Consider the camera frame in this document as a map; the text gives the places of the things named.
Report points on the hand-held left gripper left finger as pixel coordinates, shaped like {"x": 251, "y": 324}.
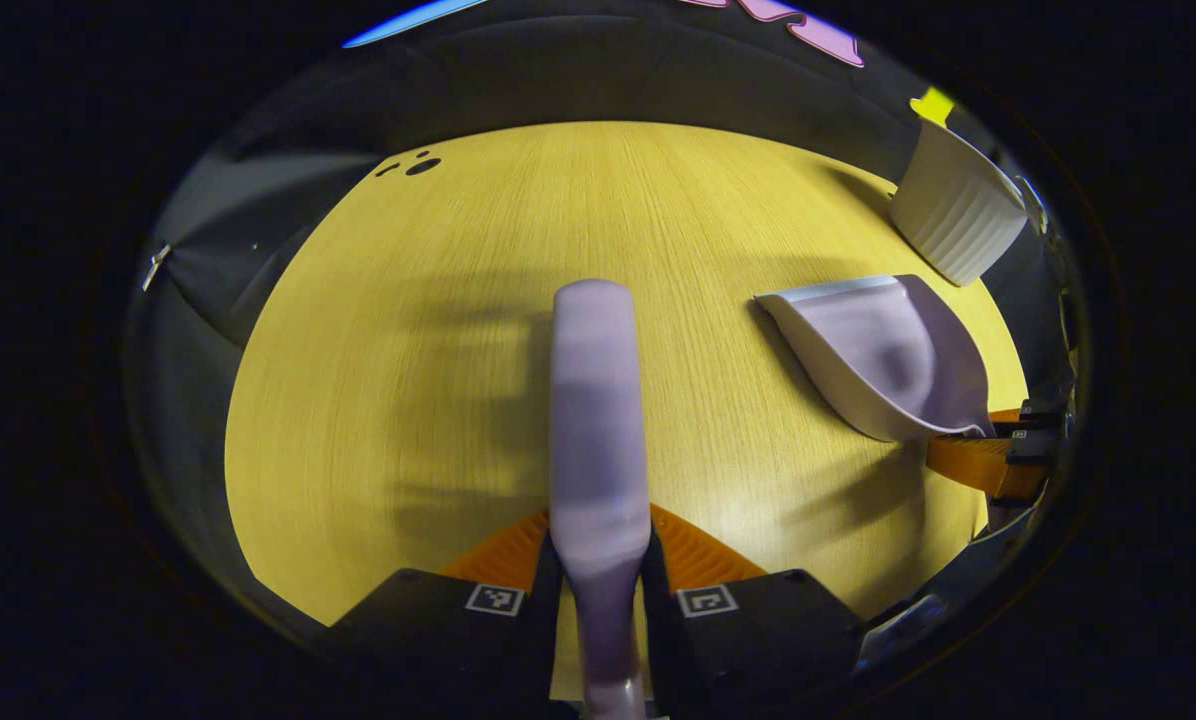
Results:
{"x": 548, "y": 620}

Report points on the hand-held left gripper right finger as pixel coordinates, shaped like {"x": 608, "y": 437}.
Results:
{"x": 658, "y": 630}

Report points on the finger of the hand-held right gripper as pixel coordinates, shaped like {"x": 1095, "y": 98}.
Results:
{"x": 978, "y": 462}
{"x": 1043, "y": 411}

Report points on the pink dustpan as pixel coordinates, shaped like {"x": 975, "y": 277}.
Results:
{"x": 878, "y": 350}

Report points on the small pink broom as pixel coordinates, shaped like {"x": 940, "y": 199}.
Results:
{"x": 598, "y": 420}

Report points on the white ribbed garbage bin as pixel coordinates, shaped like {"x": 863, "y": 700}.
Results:
{"x": 953, "y": 215}

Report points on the wooden desktop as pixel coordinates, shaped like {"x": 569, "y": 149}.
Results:
{"x": 408, "y": 250}

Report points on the silver cloth clip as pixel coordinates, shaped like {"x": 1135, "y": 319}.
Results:
{"x": 156, "y": 267}

